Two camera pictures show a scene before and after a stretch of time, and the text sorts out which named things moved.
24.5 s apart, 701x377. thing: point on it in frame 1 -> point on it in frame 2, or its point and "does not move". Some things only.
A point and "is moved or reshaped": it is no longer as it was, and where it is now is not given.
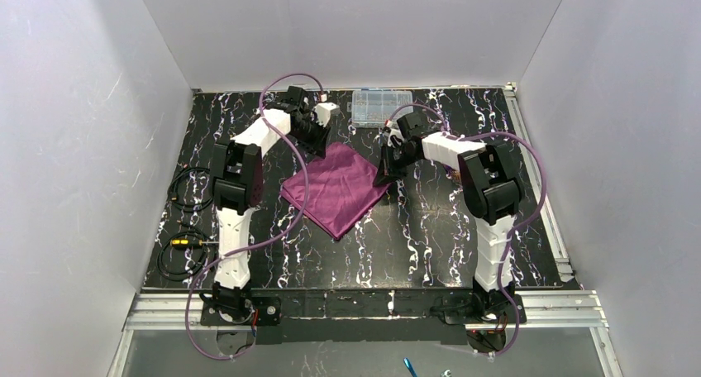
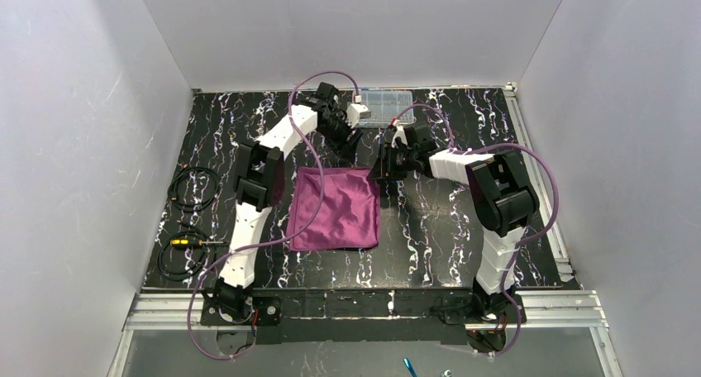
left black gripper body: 316,131 -> 344,131
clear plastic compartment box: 373,108 does not move
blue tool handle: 407,363 does not move
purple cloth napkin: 336,190 is moved or reshaped
